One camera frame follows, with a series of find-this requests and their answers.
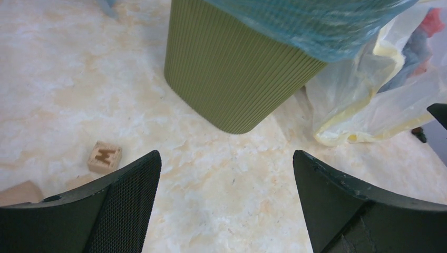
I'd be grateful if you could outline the large translucent yellow plastic bag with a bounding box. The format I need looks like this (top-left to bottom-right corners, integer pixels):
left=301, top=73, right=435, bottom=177
left=306, top=1, right=446, bottom=146

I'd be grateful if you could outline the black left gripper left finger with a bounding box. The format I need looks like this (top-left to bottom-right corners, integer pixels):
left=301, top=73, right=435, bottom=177
left=1, top=150, right=162, bottom=252

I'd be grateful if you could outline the wooden letter cube M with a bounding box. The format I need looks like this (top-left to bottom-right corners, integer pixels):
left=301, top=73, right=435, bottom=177
left=86, top=141, right=122, bottom=174

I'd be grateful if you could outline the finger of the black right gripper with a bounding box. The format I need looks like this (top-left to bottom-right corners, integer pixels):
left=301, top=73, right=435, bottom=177
left=427, top=103, right=447, bottom=129

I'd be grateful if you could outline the light blue music stand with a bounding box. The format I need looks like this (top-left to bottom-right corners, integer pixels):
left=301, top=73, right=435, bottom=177
left=96, top=0, right=118, bottom=18

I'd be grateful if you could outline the plain wooden cube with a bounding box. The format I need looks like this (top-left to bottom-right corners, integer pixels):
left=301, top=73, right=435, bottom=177
left=1, top=181, right=44, bottom=207

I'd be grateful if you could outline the small black clip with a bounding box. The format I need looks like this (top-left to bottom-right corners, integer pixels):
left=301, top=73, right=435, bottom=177
left=411, top=127, right=427, bottom=143

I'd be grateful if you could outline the olive green plastic trash bin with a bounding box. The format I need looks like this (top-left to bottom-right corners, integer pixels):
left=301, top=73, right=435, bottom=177
left=164, top=1, right=326, bottom=134

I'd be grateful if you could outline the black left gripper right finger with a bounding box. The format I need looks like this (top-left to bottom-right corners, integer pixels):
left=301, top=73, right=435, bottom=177
left=293, top=150, right=446, bottom=252

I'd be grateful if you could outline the blue plastic trash bag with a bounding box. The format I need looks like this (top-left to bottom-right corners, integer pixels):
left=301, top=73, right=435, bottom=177
left=209, top=0, right=416, bottom=63

